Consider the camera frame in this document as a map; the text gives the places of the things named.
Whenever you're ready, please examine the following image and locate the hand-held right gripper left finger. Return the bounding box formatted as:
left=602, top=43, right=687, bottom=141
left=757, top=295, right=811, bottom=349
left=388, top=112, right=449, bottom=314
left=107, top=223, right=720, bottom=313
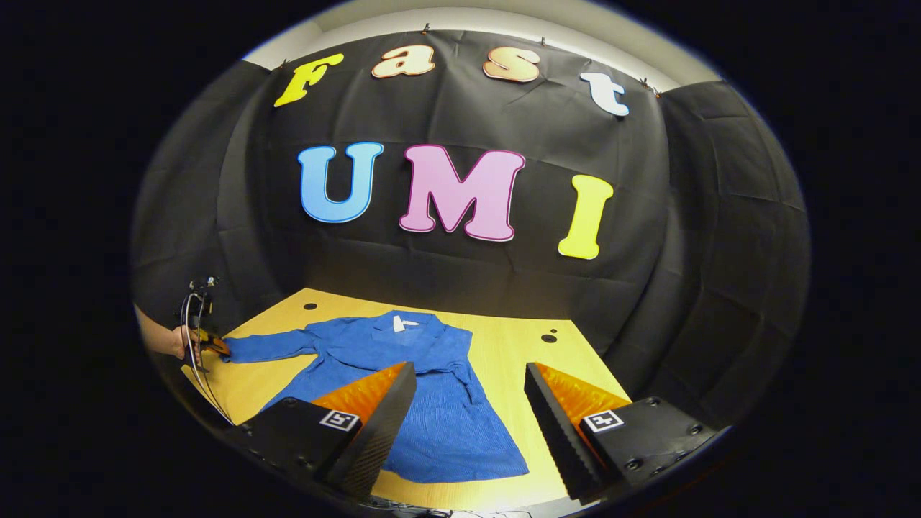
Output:
left=230, top=362, right=418, bottom=499

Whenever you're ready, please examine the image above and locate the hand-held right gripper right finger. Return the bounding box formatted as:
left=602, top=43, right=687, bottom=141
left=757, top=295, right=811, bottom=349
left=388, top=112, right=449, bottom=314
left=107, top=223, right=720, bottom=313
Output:
left=524, top=362, right=720, bottom=504

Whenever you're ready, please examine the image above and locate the blue button shirt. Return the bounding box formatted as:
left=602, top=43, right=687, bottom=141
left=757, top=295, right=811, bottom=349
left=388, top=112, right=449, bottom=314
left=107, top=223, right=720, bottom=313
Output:
left=219, top=309, right=530, bottom=484

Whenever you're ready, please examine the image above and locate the black backdrop cloth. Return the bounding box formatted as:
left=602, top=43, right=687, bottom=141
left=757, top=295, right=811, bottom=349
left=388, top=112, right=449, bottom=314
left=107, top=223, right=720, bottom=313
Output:
left=131, top=30, right=810, bottom=432

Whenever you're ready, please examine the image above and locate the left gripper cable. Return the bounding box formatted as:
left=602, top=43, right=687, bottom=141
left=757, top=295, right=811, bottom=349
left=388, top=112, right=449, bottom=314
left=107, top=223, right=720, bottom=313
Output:
left=181, top=288, right=235, bottom=425

